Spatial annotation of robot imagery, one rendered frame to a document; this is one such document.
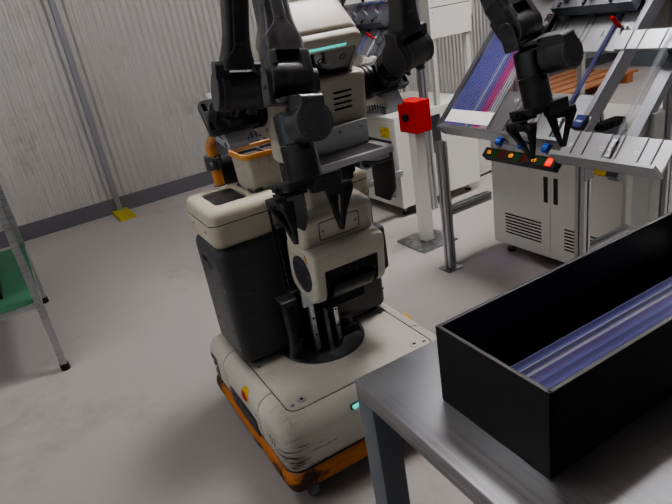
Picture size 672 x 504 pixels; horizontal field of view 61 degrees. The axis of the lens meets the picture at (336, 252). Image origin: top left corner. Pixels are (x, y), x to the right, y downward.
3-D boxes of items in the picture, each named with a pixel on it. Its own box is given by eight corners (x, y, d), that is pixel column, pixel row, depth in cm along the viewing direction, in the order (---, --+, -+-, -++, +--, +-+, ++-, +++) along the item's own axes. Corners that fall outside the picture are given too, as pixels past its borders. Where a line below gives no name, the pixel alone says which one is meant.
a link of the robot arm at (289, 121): (311, 68, 92) (259, 70, 89) (338, 53, 81) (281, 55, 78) (318, 143, 94) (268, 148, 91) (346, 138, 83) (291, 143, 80)
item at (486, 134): (574, 153, 199) (565, 142, 195) (446, 134, 252) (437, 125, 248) (576, 150, 199) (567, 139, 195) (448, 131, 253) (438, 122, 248)
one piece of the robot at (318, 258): (254, 287, 169) (214, 80, 138) (360, 246, 185) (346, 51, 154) (294, 332, 150) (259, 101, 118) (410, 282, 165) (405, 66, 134)
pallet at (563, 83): (573, 78, 687) (573, 68, 683) (642, 79, 619) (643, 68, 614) (498, 101, 630) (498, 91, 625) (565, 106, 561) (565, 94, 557)
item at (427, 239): (424, 254, 302) (409, 106, 271) (396, 242, 321) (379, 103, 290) (458, 239, 312) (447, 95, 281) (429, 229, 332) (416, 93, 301)
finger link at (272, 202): (332, 236, 91) (318, 179, 89) (293, 249, 88) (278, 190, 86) (313, 234, 97) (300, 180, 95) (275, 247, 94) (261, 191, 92)
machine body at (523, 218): (620, 295, 236) (628, 149, 211) (494, 250, 293) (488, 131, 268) (708, 243, 264) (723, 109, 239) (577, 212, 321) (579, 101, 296)
